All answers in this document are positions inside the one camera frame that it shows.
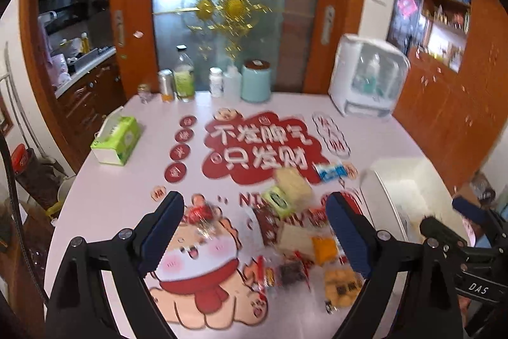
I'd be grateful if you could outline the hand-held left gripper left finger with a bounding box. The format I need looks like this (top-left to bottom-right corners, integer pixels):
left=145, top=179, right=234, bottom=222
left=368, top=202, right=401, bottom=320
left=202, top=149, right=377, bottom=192
left=45, top=190, right=187, bottom=339

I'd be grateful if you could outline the green tissue box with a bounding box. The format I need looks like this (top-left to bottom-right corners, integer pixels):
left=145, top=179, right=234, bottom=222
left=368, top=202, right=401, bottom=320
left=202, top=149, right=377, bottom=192
left=90, top=116, right=144, bottom=166

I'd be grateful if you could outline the green label cracker packet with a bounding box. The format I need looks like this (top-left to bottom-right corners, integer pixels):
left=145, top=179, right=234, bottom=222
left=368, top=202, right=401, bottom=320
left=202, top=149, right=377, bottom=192
left=262, top=167, right=314, bottom=218

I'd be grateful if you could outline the white storage box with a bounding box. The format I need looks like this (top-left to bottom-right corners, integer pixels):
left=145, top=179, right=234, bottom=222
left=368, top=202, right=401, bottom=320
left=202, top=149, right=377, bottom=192
left=359, top=156, right=469, bottom=248

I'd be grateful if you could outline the yellow snack packet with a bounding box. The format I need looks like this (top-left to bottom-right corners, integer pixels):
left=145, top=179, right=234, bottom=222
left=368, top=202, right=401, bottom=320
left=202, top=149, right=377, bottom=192
left=323, top=263, right=366, bottom=314

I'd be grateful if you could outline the white countertop appliance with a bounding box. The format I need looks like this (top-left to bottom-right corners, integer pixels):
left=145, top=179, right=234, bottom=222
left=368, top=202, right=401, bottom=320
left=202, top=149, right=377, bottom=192
left=329, top=33, right=411, bottom=121

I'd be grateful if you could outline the wooden kitchen cabinet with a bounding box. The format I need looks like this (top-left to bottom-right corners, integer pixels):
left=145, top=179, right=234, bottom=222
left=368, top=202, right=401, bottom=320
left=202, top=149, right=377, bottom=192
left=53, top=49, right=128, bottom=165

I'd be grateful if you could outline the wooden wall cabinet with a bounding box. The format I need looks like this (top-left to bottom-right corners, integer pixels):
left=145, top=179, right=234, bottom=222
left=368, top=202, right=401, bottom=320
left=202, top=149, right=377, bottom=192
left=391, top=0, right=508, bottom=189

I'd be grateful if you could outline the black cable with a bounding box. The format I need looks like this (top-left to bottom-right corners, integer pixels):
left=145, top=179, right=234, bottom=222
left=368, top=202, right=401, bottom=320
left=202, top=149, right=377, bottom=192
left=0, top=136, right=48, bottom=304

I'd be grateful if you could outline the printed pink table cover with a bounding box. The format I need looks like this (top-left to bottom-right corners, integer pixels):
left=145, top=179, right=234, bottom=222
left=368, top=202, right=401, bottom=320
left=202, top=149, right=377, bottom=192
left=43, top=91, right=477, bottom=339

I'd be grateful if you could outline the white pill bottle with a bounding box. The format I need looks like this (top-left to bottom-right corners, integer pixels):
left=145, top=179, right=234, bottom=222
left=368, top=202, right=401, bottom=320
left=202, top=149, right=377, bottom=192
left=209, top=68, right=224, bottom=98

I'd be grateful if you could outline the clear red candy packet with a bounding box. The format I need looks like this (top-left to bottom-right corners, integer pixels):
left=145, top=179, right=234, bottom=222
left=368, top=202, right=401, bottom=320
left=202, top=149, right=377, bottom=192
left=183, top=200, right=223, bottom=240

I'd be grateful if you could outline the translucent plastic bottle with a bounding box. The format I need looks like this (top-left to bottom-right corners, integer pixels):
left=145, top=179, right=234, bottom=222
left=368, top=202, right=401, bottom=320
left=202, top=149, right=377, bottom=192
left=222, top=65, right=243, bottom=100

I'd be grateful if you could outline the metal drink can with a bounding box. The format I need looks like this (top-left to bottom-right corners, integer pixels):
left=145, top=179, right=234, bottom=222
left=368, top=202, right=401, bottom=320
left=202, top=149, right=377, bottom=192
left=158, top=70, right=176, bottom=102

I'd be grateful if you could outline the white and orange snack packet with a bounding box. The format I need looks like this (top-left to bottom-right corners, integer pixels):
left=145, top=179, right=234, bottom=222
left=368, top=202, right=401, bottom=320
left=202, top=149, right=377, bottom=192
left=276, top=222, right=340, bottom=266

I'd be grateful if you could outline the red dustpan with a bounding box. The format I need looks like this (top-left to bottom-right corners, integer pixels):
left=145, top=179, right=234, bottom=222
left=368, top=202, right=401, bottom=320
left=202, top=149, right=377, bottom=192
left=10, top=144, right=36, bottom=177

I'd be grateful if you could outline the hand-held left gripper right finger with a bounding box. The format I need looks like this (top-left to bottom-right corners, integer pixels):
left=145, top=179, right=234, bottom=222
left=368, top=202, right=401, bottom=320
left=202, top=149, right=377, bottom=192
left=325, top=191, right=465, bottom=339

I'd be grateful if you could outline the mint green canister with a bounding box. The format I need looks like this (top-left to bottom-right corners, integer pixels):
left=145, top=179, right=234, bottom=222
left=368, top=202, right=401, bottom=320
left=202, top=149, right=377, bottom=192
left=241, top=60, right=273, bottom=103

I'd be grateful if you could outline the gold hanging ornament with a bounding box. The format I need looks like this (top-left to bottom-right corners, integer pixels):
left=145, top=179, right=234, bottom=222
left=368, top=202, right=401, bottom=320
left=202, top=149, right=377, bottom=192
left=155, top=0, right=286, bottom=62

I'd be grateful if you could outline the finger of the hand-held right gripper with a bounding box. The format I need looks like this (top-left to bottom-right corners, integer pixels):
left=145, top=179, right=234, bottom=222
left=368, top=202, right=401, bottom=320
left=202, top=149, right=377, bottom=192
left=451, top=195, right=508, bottom=244
left=419, top=216, right=477, bottom=256

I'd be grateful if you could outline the dark red snack packet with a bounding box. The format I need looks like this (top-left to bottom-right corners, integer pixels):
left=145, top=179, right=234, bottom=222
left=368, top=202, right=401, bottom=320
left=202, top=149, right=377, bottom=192
left=254, top=206, right=284, bottom=246

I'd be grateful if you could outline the blue and white snack packet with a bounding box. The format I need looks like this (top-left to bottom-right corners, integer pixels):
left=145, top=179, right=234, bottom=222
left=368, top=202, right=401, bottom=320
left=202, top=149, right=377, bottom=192
left=315, top=160, right=348, bottom=183

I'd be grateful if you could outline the small red snack packet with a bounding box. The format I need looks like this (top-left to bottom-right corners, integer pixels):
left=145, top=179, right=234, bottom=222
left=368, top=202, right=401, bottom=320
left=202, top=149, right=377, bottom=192
left=256, top=255, right=278, bottom=302

